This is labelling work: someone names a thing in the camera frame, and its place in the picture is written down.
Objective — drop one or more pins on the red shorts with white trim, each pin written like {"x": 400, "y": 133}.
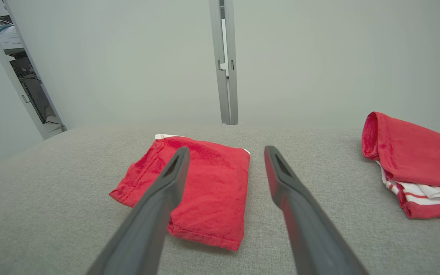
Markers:
{"x": 220, "y": 183}

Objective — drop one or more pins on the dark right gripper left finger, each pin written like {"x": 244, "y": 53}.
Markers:
{"x": 155, "y": 214}

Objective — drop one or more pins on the grey door frame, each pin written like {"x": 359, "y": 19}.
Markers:
{"x": 36, "y": 76}

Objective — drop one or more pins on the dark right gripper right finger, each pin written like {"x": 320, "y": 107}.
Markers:
{"x": 304, "y": 221}

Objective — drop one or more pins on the grey wall post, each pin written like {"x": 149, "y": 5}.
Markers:
{"x": 225, "y": 76}

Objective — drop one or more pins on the red shirt with white sleeves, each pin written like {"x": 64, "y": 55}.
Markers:
{"x": 414, "y": 156}

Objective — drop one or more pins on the white desk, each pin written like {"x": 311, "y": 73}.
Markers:
{"x": 10, "y": 38}

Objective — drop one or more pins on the dark cluttered shelf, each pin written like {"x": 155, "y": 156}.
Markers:
{"x": 33, "y": 88}

